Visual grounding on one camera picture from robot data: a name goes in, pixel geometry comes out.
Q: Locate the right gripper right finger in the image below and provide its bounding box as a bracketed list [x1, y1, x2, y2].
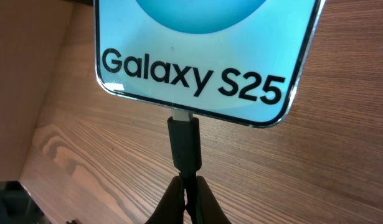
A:
[196, 176, 231, 224]

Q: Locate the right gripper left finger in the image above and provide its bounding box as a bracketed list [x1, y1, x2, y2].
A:
[146, 176, 185, 224]

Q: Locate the black USB charging cable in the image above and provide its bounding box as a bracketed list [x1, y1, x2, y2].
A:
[166, 108, 203, 224]

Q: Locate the teal screen smartphone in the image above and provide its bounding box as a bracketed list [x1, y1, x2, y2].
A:
[94, 0, 325, 128]

